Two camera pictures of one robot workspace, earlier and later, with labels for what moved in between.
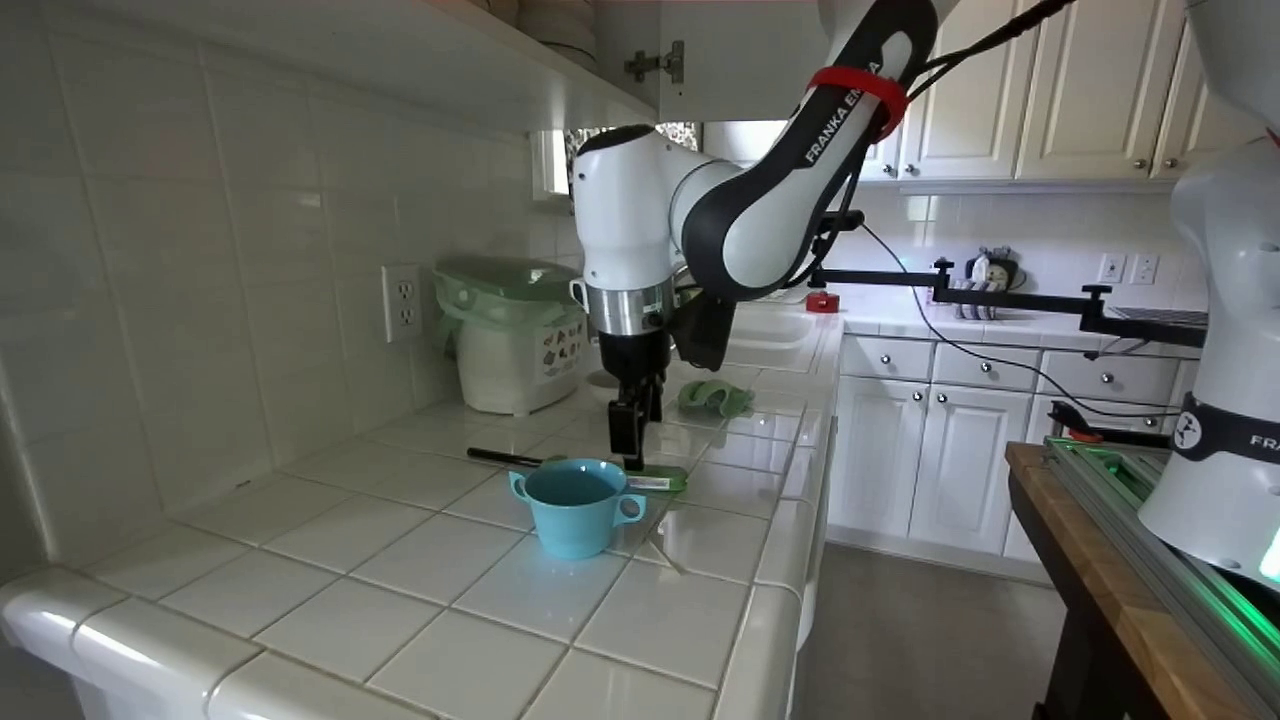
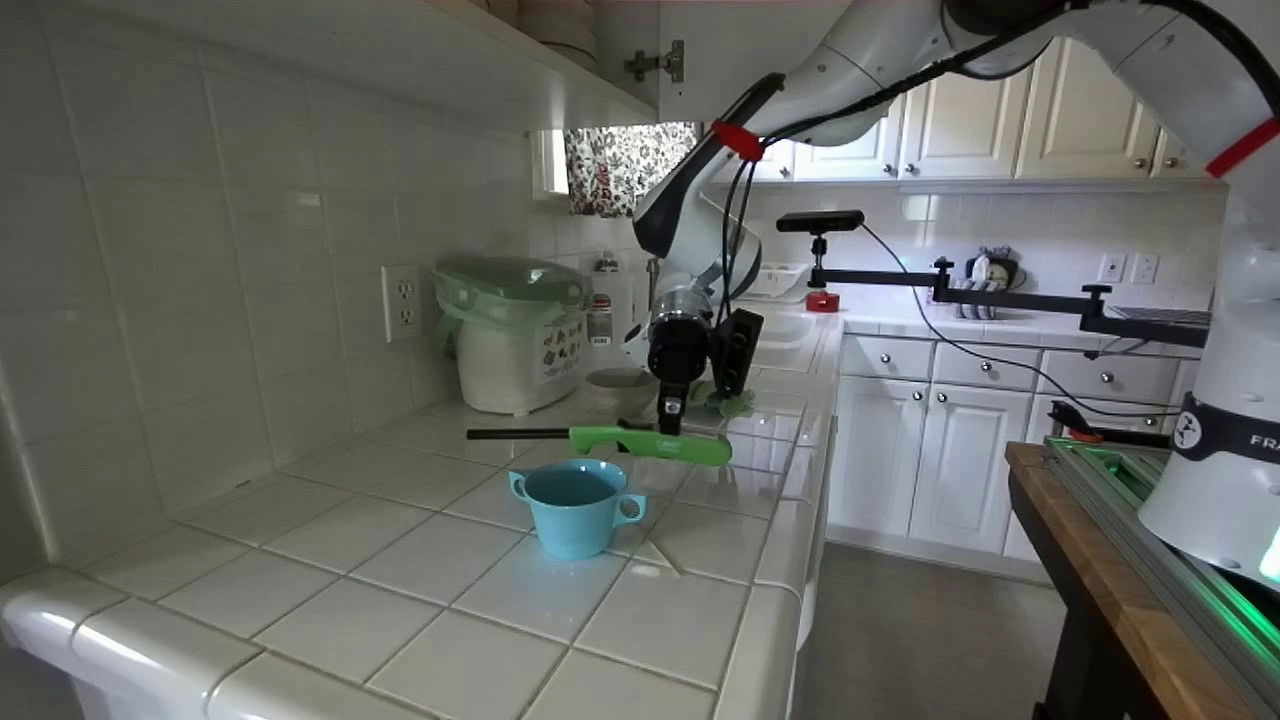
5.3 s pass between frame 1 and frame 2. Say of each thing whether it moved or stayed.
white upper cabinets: stayed
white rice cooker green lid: stayed
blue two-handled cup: stayed
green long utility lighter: moved
